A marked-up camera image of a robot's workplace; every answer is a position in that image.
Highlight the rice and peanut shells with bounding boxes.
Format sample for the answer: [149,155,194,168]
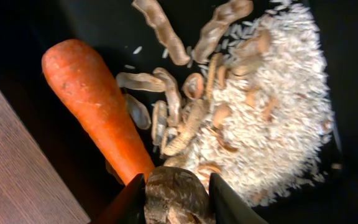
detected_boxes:
[116,1,334,207]

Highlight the orange carrot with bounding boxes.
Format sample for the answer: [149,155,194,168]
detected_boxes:
[42,39,155,184]

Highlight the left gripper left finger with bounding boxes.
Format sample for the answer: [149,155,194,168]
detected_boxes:
[91,174,146,224]

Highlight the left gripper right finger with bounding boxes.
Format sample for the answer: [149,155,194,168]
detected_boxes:
[209,173,268,224]

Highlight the brown mushroom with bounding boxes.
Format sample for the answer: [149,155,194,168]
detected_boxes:
[144,166,216,224]

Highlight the black rectangular tray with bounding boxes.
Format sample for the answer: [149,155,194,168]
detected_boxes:
[0,1,358,223]

